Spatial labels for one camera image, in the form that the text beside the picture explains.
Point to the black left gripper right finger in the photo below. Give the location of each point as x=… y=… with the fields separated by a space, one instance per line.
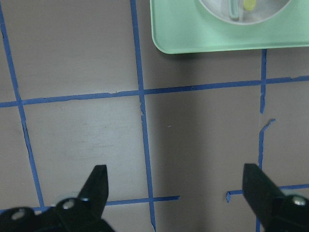
x=276 y=210

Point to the light green tray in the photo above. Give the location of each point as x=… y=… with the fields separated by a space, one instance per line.
x=186 y=26

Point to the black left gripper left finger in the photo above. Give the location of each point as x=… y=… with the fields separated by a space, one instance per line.
x=83 y=213

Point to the white round plate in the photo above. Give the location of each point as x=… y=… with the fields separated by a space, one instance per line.
x=263 y=11

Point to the yellow plastic fork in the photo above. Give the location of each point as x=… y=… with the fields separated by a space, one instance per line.
x=249 y=5

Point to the grey green plastic spoon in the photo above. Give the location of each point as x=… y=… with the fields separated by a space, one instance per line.
x=233 y=10

